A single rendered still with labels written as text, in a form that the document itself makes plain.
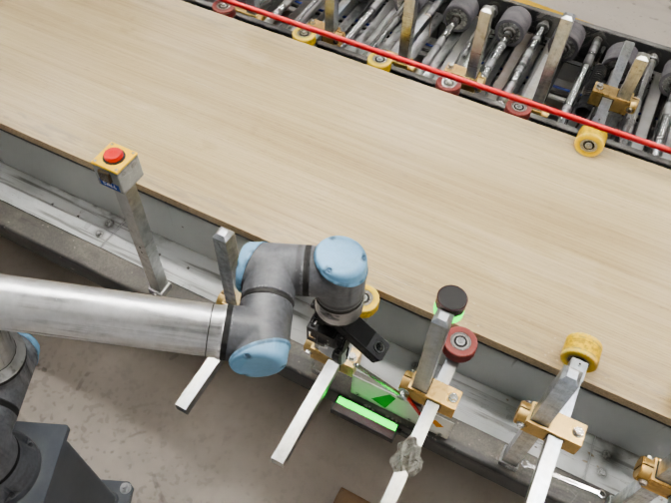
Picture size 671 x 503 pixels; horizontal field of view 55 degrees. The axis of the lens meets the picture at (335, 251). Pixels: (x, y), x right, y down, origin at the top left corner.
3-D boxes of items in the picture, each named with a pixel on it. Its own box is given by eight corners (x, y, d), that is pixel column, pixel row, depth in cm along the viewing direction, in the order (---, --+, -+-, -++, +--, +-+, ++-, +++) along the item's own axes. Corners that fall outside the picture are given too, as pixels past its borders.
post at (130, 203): (162, 298, 177) (123, 190, 141) (148, 291, 178) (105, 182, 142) (172, 286, 179) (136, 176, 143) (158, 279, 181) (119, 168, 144)
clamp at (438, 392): (451, 419, 146) (455, 410, 142) (396, 392, 150) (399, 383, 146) (459, 398, 149) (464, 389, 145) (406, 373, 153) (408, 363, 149)
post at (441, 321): (415, 423, 159) (448, 326, 120) (402, 417, 160) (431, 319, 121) (421, 411, 161) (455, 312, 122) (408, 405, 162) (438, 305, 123)
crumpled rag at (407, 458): (415, 483, 134) (416, 479, 132) (385, 467, 135) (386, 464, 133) (431, 445, 138) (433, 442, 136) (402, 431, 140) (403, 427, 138)
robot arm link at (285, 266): (230, 284, 104) (307, 288, 104) (240, 229, 111) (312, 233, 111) (236, 313, 112) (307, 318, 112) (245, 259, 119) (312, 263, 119)
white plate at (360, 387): (446, 440, 156) (453, 425, 147) (349, 393, 162) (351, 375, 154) (446, 438, 156) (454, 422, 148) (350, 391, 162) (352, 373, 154)
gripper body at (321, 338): (324, 312, 134) (325, 280, 124) (360, 330, 132) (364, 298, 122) (306, 341, 130) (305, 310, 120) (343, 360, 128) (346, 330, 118)
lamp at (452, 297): (441, 366, 139) (460, 315, 122) (418, 355, 141) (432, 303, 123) (451, 344, 142) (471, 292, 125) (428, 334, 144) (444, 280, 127)
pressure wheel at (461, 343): (461, 382, 154) (471, 360, 145) (430, 368, 156) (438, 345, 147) (473, 356, 158) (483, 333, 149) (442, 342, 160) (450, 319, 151)
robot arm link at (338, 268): (312, 229, 110) (370, 233, 110) (312, 270, 120) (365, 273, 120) (308, 274, 105) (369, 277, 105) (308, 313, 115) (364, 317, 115)
